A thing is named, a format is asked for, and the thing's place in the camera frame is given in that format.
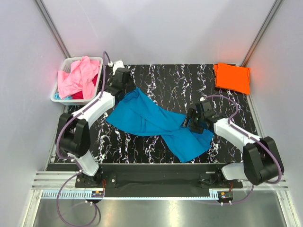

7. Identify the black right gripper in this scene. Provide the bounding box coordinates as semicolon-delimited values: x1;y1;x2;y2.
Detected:
180;108;204;135

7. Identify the red t-shirt in basket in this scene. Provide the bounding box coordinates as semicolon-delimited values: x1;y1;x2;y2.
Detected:
71;74;98;99

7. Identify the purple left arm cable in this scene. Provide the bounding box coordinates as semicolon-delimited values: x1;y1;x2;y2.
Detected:
54;51;112;227

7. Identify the pink t-shirt in basket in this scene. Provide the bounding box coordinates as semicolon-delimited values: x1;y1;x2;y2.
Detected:
57;56;100;99

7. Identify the slotted white cable duct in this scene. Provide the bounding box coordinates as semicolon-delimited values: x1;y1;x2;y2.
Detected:
41;189;234;199

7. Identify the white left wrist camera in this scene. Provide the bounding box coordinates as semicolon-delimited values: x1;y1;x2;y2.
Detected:
107;60;125;74

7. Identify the folded orange t-shirt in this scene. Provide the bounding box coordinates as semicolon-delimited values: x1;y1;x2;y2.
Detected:
214;63;250;95

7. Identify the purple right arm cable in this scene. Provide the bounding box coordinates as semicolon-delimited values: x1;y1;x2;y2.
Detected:
201;94;285;205

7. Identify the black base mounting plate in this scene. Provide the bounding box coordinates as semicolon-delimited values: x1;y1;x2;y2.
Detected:
75;164;242;192

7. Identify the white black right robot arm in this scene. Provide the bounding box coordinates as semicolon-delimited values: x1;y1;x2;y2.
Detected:
182;100;284;188

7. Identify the white plastic laundry basket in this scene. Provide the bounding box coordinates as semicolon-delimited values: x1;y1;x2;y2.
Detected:
50;57;103;105

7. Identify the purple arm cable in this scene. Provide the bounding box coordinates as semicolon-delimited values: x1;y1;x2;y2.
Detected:
54;51;112;227
201;94;285;205

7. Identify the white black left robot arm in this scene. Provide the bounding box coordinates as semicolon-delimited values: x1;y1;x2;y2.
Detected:
56;67;136;187

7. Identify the blue t-shirt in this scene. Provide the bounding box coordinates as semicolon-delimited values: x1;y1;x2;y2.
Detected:
106;88;214;163

